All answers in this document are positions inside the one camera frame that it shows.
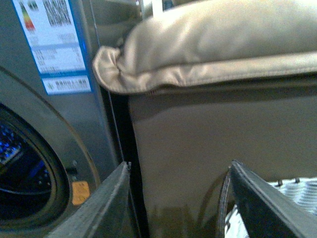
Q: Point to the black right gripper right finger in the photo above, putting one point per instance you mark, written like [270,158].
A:
[250,207]

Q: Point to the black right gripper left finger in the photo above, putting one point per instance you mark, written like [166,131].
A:
[107,213]

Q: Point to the grey front-load washing machine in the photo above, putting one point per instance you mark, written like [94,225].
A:
[49,141]

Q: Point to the orange warning sticker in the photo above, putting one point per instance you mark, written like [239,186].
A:
[80,192]

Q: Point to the beige laundry hamper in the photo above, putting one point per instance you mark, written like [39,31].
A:
[213,81]

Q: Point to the white blue energy label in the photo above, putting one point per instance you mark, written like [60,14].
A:
[52,36]

